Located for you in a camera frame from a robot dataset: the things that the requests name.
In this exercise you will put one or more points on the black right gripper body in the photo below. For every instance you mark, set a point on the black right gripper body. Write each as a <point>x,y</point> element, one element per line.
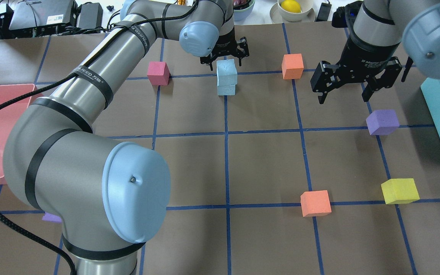
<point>365,54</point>

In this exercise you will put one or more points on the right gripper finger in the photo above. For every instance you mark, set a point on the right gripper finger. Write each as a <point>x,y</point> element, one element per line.
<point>373,85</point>
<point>324,89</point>

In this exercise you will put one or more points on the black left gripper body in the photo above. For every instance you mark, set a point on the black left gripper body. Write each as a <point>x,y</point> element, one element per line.
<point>226,43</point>

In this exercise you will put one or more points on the light blue foam block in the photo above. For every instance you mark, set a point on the light blue foam block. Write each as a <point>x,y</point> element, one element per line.
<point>227,72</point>

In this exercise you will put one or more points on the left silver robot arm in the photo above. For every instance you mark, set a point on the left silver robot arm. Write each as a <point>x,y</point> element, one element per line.
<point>111,196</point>

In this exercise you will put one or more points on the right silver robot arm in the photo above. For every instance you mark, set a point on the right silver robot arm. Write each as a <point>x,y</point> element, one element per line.
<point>385,37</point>

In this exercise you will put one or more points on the purple foam block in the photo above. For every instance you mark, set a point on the purple foam block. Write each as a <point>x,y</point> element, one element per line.
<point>382,122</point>
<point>47,217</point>

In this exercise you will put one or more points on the orange foam block front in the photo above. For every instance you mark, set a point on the orange foam block front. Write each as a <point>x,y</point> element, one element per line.
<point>292,66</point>

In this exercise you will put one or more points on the orange foam block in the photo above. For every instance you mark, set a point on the orange foam block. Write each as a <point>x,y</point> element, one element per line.
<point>315,203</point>
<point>292,66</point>

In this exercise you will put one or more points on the bowl with lemon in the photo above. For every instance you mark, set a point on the bowl with lemon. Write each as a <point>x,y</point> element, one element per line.
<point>290,11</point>

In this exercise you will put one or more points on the pink foam block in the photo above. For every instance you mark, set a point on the pink foam block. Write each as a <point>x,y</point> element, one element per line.
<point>158,73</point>

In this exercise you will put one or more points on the yellow foam block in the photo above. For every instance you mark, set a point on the yellow foam block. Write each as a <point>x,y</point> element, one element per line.
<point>399,191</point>

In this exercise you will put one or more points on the orange foam block far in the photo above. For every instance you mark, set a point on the orange foam block far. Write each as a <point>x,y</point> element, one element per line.
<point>315,203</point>

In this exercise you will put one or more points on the black power adapter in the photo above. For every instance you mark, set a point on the black power adapter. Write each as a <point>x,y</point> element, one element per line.
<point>90,16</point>

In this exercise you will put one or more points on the black electronics box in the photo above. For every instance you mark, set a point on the black electronics box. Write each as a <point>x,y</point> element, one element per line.
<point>43,15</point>

